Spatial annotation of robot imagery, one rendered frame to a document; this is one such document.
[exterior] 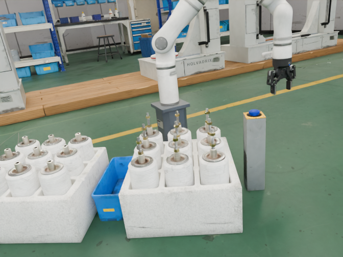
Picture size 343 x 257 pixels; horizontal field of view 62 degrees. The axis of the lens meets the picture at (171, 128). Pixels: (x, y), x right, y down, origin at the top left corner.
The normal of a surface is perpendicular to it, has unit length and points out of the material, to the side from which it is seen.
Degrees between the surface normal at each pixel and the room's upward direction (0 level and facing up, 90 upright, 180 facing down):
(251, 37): 90
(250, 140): 90
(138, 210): 90
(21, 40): 90
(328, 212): 0
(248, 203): 0
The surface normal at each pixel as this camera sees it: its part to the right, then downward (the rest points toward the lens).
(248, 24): 0.43, 0.29
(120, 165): -0.08, 0.34
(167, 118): -0.36, 0.38
